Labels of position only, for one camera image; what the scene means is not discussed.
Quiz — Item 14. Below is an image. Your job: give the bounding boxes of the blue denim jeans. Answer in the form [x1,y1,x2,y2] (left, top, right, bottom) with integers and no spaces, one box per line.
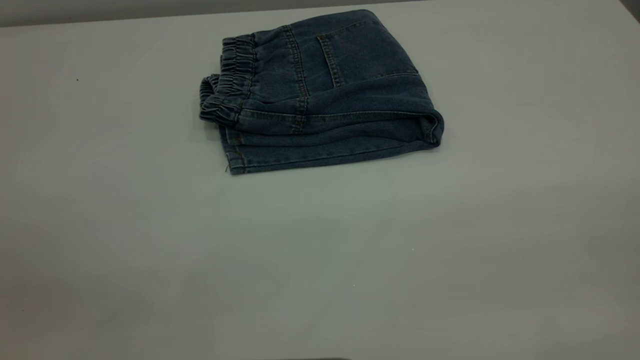
[198,8,446,176]

